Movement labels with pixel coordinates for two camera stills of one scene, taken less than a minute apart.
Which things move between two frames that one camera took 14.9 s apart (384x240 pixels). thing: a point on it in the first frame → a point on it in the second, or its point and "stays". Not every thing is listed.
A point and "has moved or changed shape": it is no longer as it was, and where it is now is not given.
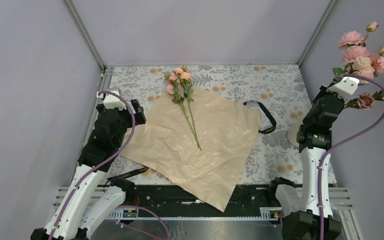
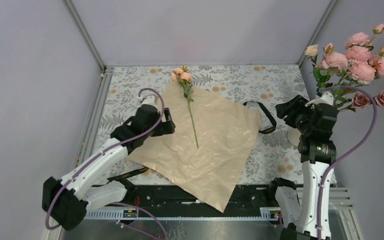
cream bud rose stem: [361, 62] → [311, 50]
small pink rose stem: [172, 88] → [328, 48]
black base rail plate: [164, 199] stays
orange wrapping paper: [167, 148] stays
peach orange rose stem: [183, 74] stays
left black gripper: [139, 118] → [166, 127]
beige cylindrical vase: [292, 132] stays
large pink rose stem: [353, 44] has moved or changed shape
